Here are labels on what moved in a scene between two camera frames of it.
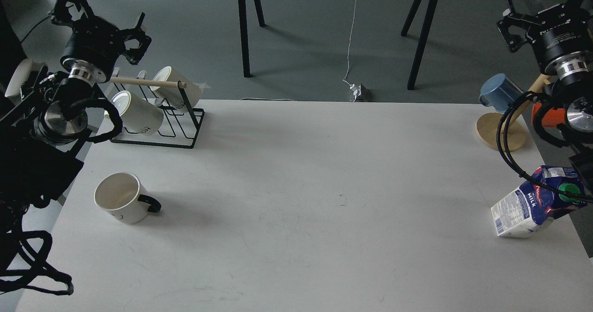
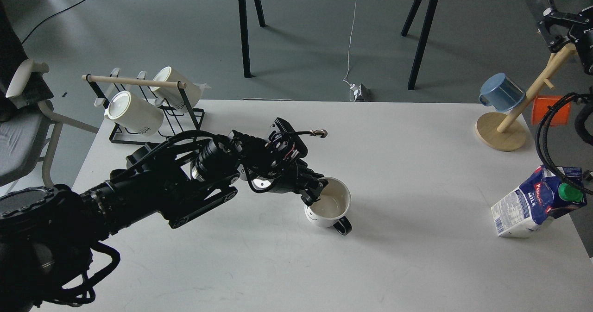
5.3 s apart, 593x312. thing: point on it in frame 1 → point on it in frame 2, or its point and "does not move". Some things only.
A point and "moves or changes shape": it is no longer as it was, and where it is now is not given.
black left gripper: x=95 y=41 → x=274 y=165
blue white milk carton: x=525 y=212 does not move
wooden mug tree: x=487 y=125 does not move
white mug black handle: x=122 y=195 moves or changes shape
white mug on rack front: x=139 y=116 does not move
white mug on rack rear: x=173 y=97 does not move
